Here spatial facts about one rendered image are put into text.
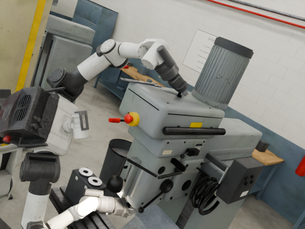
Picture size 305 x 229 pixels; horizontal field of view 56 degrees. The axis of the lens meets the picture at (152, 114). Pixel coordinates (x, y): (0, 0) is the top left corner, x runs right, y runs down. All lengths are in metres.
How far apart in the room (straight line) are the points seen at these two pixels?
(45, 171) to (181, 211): 0.90
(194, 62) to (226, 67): 5.19
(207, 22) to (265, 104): 2.24
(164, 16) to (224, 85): 6.19
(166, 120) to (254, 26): 5.06
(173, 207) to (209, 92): 0.80
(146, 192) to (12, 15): 1.86
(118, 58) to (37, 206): 0.74
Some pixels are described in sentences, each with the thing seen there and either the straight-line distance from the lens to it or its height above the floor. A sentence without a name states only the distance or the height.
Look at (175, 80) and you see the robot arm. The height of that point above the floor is 1.97.
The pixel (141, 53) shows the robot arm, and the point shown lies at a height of 2.01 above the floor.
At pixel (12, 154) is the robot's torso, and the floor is 1.23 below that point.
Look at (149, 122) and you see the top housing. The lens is 1.16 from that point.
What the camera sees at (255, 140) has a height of 1.71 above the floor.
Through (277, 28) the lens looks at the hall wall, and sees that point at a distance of 5.89.
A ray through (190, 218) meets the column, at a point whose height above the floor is 1.20.
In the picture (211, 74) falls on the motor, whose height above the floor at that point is 2.03.
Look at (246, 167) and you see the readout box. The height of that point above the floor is 1.72.
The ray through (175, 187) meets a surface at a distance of 1.54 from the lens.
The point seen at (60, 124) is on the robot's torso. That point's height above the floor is 1.59.
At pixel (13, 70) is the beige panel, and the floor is 1.32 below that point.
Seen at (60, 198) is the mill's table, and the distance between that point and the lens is 1.99.
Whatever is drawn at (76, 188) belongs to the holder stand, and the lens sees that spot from 1.93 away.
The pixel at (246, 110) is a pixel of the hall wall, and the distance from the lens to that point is 5.82.
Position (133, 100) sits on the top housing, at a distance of 1.23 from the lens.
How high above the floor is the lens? 2.16
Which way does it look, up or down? 17 degrees down
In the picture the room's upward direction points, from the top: 23 degrees clockwise
